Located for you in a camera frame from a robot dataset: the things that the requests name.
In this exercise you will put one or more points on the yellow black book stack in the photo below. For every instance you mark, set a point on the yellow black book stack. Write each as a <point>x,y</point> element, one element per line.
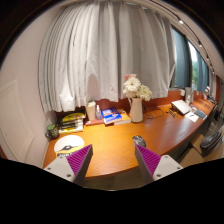
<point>70,123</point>

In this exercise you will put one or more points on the white ceramic pitcher vase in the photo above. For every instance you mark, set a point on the white ceramic pitcher vase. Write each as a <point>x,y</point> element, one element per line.
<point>136,111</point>

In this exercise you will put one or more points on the white paper sheet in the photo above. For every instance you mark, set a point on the white paper sheet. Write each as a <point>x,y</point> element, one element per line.
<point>193,117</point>

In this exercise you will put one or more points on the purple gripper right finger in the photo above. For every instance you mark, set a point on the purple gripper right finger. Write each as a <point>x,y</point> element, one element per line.
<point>154,167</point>

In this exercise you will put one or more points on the dark tablet on desk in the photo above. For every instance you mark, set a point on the dark tablet on desk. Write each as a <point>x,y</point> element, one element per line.
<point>201,114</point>

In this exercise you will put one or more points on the grey computer mouse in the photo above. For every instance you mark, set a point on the grey computer mouse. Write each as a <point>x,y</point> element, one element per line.
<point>139,141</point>

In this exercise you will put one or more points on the black office chair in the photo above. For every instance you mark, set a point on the black office chair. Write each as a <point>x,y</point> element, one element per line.
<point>209,143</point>

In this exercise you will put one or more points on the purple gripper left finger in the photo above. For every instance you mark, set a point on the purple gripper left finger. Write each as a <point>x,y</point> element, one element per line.
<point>72,168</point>

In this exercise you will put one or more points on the round white mouse pad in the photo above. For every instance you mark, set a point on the round white mouse pad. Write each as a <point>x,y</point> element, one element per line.
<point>68,144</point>

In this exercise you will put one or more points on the clear spray bottle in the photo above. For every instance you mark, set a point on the clear spray bottle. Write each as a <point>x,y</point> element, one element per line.
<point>98,112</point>

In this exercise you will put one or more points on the white flower bouquet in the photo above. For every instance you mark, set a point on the white flower bouquet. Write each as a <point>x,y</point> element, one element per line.
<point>133,88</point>

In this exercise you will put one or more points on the white curtain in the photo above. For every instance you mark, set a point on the white curtain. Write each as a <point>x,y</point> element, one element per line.
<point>90,47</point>

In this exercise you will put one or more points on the white tissue box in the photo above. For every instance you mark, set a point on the white tissue box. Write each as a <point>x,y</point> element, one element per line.
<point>91,110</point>

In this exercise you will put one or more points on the dark green mug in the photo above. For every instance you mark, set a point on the dark green mug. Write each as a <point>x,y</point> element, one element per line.
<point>52,132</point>

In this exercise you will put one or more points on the silver laptop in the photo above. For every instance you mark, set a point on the silver laptop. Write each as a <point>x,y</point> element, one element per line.
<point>181,106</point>

